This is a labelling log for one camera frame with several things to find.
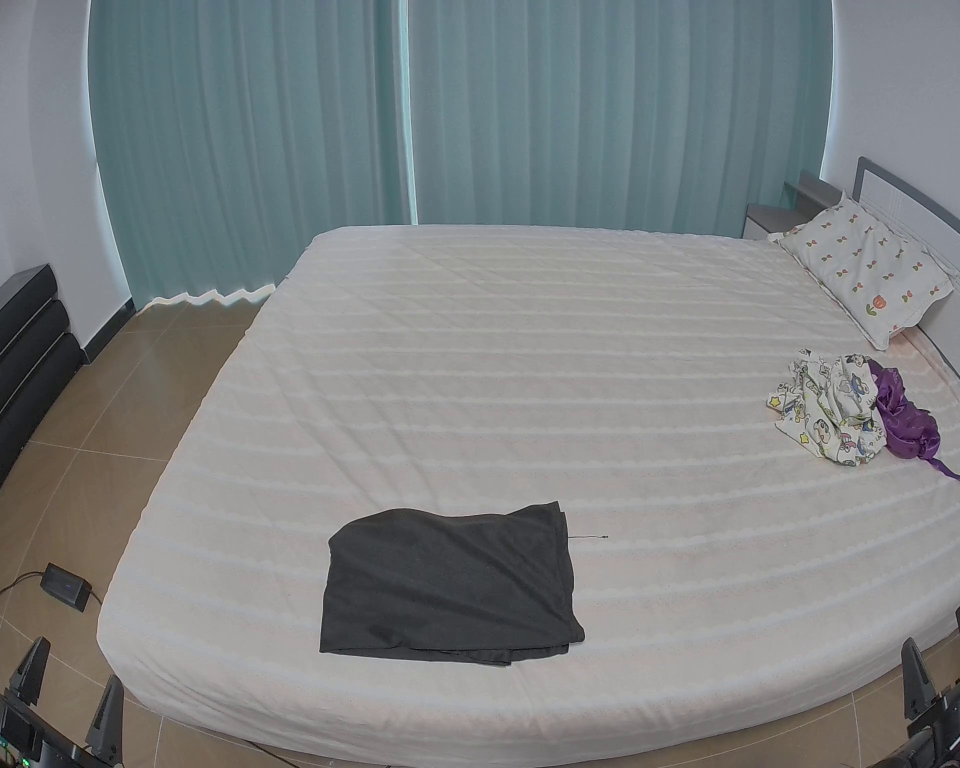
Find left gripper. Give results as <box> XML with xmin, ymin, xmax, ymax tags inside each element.
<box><xmin>0</xmin><ymin>637</ymin><xmax>126</xmax><ymax>768</ymax></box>

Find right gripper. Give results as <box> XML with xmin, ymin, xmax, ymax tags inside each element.
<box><xmin>900</xmin><ymin>606</ymin><xmax>960</xmax><ymax>768</ymax></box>

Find black T-shirt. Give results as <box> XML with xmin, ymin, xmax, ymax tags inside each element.
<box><xmin>318</xmin><ymin>501</ymin><xmax>610</xmax><ymax>667</ymax></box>

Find bed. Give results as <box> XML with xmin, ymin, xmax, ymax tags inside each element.
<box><xmin>96</xmin><ymin>156</ymin><xmax>960</xmax><ymax>768</ymax></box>

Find black power adapter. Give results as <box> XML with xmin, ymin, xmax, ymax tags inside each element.
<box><xmin>39</xmin><ymin>562</ymin><xmax>93</xmax><ymax>612</ymax></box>

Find purple garment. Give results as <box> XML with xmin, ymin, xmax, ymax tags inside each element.
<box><xmin>868</xmin><ymin>360</ymin><xmax>960</xmax><ymax>481</ymax></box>

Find white printed pyjama top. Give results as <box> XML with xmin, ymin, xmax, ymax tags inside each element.
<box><xmin>765</xmin><ymin>347</ymin><xmax>890</xmax><ymax>468</ymax></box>

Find black chest of drawers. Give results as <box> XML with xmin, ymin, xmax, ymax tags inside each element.
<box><xmin>0</xmin><ymin>264</ymin><xmax>85</xmax><ymax>489</ymax></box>

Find white printed pillow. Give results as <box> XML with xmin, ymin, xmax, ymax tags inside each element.
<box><xmin>776</xmin><ymin>193</ymin><xmax>955</xmax><ymax>351</ymax></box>

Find grey bedside table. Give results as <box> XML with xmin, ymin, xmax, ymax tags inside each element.
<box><xmin>744</xmin><ymin>169</ymin><xmax>843</xmax><ymax>241</ymax></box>

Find blue-green curtain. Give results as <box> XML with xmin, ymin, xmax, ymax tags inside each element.
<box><xmin>405</xmin><ymin>0</ymin><xmax>835</xmax><ymax>237</ymax></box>
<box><xmin>88</xmin><ymin>0</ymin><xmax>420</xmax><ymax>307</ymax></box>

